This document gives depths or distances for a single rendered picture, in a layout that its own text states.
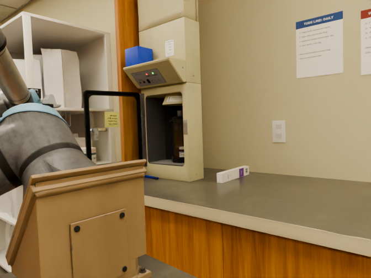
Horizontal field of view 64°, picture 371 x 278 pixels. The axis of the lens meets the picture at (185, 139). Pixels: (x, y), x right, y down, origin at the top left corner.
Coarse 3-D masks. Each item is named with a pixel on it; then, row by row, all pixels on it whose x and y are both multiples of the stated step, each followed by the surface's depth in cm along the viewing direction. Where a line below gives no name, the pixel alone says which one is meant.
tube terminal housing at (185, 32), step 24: (168, 24) 144; (192, 24) 141; (192, 48) 142; (192, 72) 142; (144, 96) 158; (192, 96) 142; (192, 120) 142; (192, 144) 142; (168, 168) 150; (192, 168) 142
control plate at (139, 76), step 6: (138, 72) 146; (144, 72) 144; (150, 72) 142; (156, 72) 140; (138, 78) 150; (144, 78) 148; (150, 78) 146; (156, 78) 143; (162, 78) 141; (144, 84) 152; (150, 84) 149
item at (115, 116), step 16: (96, 96) 142; (112, 96) 147; (96, 112) 142; (112, 112) 147; (128, 112) 153; (112, 128) 148; (128, 128) 153; (96, 144) 142; (112, 144) 148; (128, 144) 153; (96, 160) 142; (112, 160) 148; (128, 160) 154
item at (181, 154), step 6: (174, 126) 153; (180, 126) 152; (174, 132) 153; (180, 132) 152; (174, 138) 153; (180, 138) 152; (174, 144) 154; (180, 144) 152; (174, 150) 154; (180, 150) 153; (174, 156) 154; (180, 156) 153
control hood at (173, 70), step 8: (144, 64) 140; (152, 64) 137; (160, 64) 134; (168, 64) 132; (176, 64) 133; (184, 64) 137; (128, 72) 150; (160, 72) 139; (168, 72) 136; (176, 72) 134; (184, 72) 138; (168, 80) 140; (176, 80) 138; (184, 80) 138
